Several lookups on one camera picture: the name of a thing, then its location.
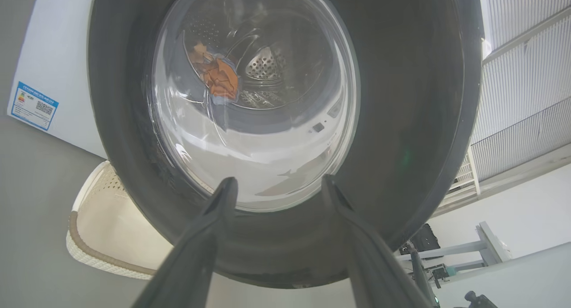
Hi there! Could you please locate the stainless steel washing machine drum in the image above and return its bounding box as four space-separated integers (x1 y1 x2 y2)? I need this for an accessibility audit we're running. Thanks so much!
183 9 331 110

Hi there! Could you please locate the black equipment box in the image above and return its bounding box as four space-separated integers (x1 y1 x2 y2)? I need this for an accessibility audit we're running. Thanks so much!
399 223 440 255

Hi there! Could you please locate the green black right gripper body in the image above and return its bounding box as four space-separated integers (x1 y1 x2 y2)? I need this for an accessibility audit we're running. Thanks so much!
455 291 498 308

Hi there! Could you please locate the black round glass washer door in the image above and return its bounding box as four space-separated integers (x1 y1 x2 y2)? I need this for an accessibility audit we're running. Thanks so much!
87 0 484 289

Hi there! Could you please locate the blue energy label sticker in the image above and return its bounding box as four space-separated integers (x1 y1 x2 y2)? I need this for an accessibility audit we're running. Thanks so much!
7 81 59 132

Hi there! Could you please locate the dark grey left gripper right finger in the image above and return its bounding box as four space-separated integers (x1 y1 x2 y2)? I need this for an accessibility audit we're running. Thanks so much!
321 175 431 308

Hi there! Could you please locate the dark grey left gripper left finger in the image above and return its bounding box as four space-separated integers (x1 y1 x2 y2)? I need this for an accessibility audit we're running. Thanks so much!
132 177 239 308

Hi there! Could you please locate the cream perforated laundry basket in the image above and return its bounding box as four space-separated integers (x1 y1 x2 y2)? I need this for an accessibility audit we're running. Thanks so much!
66 160 215 280

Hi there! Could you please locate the white front-load washing machine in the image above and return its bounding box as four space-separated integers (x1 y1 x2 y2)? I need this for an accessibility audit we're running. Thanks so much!
7 0 108 159

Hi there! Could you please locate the blue orange white print garment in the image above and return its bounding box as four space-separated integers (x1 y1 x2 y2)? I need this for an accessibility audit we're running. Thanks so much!
187 41 241 105

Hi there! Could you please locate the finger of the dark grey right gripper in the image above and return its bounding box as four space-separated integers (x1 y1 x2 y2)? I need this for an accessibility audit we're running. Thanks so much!
408 248 440 308

